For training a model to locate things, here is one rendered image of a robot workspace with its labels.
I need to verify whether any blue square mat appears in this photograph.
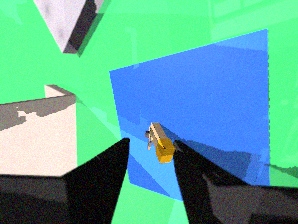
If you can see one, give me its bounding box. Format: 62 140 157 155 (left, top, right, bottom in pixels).
109 29 269 201

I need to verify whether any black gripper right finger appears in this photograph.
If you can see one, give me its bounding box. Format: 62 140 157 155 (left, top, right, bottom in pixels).
173 140 298 224

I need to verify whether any grey panel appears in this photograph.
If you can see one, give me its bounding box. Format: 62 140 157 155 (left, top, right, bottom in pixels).
0 84 77 176

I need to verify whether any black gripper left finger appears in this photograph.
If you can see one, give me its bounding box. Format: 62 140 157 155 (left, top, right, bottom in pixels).
0 137 130 224

